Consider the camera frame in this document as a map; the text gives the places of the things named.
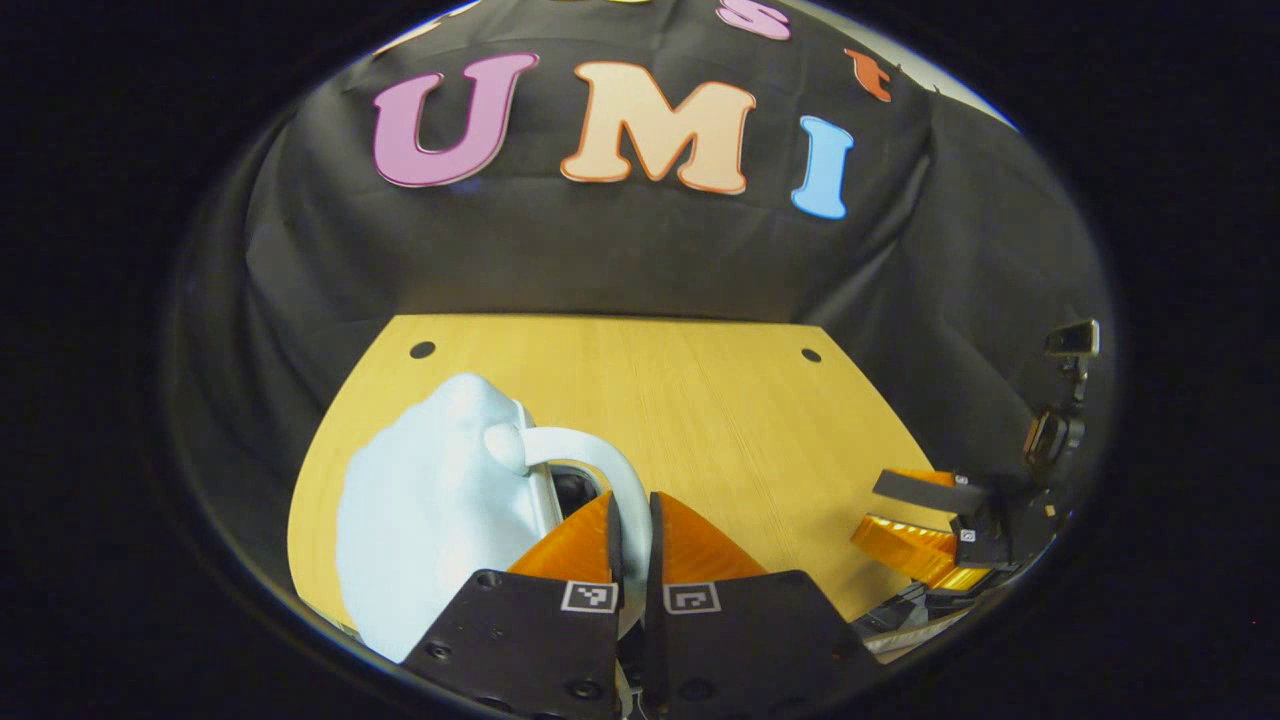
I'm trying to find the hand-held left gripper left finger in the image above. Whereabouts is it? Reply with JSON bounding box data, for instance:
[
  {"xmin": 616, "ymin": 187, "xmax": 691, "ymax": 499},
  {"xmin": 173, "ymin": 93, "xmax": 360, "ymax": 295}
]
[{"xmin": 399, "ymin": 490, "xmax": 627, "ymax": 720}]

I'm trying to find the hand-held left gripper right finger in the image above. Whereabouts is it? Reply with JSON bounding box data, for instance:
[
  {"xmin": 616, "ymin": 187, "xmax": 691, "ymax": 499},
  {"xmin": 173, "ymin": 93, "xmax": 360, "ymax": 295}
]
[{"xmin": 642, "ymin": 489, "xmax": 887, "ymax": 720}]

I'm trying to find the black backdrop cloth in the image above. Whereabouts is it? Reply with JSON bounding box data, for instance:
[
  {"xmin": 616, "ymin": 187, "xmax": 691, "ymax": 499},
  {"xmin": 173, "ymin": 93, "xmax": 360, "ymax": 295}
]
[{"xmin": 170, "ymin": 0, "xmax": 1111, "ymax": 561}]

